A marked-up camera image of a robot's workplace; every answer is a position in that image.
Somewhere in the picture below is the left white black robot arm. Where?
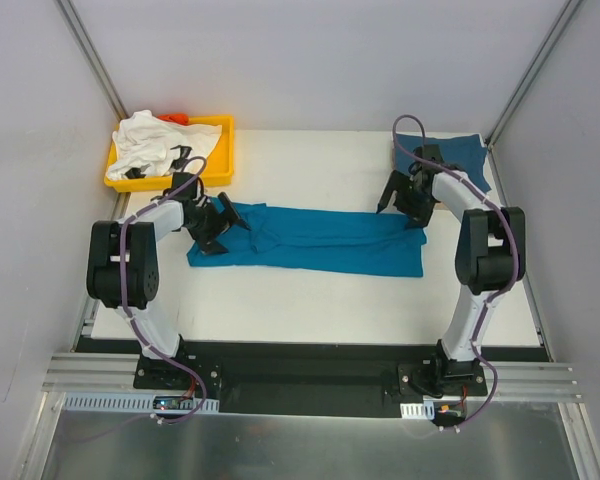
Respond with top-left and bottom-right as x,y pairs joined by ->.
86,172 -> 250,389

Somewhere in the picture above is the right aluminium frame post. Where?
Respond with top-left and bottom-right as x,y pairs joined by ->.
485,0 -> 586,150

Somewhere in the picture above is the slotted cable duct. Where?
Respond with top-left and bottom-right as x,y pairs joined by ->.
64,393 -> 220,415
400,401 -> 435,421

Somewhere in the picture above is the aluminium extrusion rail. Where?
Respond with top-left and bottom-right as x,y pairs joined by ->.
42,353 -> 584,403

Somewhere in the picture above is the orange garment in bin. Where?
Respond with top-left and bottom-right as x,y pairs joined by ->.
158,113 -> 189,125

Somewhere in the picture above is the left aluminium frame post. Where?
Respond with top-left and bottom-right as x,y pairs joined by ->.
54,0 -> 128,121

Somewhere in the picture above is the folded dark blue t-shirt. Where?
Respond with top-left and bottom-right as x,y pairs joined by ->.
397,133 -> 491,193

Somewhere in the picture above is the left slotted cable duct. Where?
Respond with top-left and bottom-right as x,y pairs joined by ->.
64,393 -> 220,415

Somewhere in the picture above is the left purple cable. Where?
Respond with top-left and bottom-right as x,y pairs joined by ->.
119,156 -> 209,427

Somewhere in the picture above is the purple cable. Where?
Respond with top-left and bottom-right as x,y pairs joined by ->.
392,115 -> 524,436
119,156 -> 209,427

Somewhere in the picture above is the white printed t-shirt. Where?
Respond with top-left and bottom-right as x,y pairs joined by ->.
105,110 -> 222,182

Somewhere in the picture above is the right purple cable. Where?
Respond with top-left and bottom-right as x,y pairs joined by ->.
392,115 -> 524,436

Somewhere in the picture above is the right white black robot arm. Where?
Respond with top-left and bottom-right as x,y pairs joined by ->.
376,144 -> 525,395

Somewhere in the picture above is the right slotted cable duct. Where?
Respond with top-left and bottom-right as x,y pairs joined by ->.
400,401 -> 435,421

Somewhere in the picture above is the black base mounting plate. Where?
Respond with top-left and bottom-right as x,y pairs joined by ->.
74,339 -> 501,419

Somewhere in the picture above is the aluminium frame post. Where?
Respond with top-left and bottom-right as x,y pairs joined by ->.
54,0 -> 128,121
485,0 -> 586,150

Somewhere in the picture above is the teal blue t-shirt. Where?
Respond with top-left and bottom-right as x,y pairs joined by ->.
187,203 -> 427,278

